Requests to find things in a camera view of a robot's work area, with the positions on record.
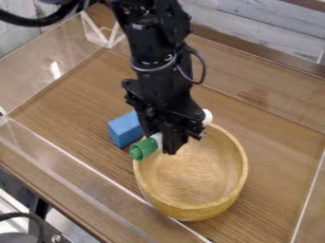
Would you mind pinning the clear acrylic triangle bracket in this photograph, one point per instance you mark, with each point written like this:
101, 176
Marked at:
104, 37

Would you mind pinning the green white marker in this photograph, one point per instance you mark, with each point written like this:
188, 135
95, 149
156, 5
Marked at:
146, 147

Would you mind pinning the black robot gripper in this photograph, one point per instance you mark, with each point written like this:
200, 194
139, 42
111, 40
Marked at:
159, 95

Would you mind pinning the black metal stand base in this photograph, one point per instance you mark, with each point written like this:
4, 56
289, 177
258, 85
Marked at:
13, 233

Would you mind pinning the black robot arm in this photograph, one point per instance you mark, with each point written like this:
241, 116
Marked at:
156, 27

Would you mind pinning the blue foam block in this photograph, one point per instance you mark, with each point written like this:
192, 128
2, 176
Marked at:
124, 129

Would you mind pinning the brown wooden bowl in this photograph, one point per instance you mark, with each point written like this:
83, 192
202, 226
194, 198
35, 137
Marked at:
195, 185

